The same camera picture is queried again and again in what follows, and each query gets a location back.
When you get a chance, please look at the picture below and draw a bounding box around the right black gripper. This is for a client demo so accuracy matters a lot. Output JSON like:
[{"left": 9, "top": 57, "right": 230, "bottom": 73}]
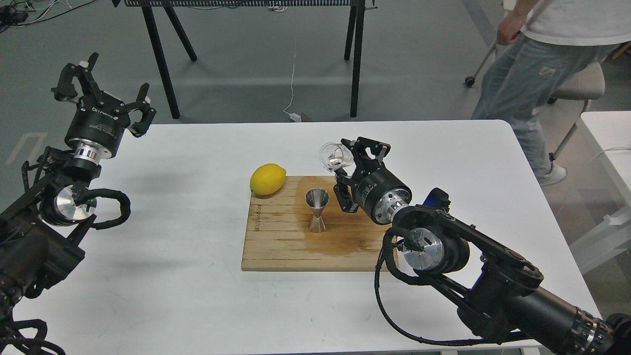
[{"left": 334, "top": 137, "right": 412, "bottom": 225}]

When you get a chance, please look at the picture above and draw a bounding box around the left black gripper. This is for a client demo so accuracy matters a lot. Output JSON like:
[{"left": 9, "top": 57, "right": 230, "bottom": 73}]
[{"left": 50, "top": 52, "right": 156, "bottom": 159}]

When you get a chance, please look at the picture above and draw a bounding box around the small clear glass cup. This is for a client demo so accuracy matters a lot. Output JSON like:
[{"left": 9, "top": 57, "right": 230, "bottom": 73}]
[{"left": 318, "top": 143, "right": 354, "bottom": 172}]

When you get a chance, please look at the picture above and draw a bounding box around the steel double jigger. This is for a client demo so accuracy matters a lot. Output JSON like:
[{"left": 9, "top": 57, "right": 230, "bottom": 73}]
[{"left": 306, "top": 188, "right": 329, "bottom": 234}]

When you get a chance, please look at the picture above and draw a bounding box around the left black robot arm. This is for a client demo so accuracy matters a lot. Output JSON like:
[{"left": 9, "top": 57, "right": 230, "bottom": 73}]
[{"left": 0, "top": 53, "right": 156, "bottom": 355}]

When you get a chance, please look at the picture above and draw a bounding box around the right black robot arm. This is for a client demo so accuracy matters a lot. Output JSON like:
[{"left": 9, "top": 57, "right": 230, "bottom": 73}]
[{"left": 320, "top": 137, "right": 630, "bottom": 355}]

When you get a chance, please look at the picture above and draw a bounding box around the wooden cutting board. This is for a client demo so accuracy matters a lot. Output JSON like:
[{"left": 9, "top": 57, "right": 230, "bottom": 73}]
[{"left": 241, "top": 176, "right": 387, "bottom": 272}]

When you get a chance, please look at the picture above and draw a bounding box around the yellow lemon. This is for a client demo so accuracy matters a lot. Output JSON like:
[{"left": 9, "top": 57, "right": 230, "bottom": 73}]
[{"left": 249, "top": 163, "right": 286, "bottom": 195}]

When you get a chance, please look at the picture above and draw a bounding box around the person in jeans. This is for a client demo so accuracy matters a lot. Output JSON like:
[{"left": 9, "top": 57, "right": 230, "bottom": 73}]
[{"left": 471, "top": 0, "right": 631, "bottom": 187}]

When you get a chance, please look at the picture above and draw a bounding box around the beige chair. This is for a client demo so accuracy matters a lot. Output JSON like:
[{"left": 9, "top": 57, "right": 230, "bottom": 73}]
[{"left": 542, "top": 54, "right": 630, "bottom": 139}]

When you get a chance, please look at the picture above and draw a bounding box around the white side table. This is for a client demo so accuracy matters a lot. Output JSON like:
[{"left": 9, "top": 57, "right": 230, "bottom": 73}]
[{"left": 570, "top": 111, "right": 631, "bottom": 275}]

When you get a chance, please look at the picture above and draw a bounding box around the white cable with plug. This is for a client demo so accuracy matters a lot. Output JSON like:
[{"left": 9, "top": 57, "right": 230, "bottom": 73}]
[{"left": 283, "top": 39, "right": 302, "bottom": 123}]

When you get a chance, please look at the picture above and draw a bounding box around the black metal table frame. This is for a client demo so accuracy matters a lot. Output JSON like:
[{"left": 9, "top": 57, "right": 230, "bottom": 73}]
[{"left": 112, "top": 0, "right": 372, "bottom": 120}]

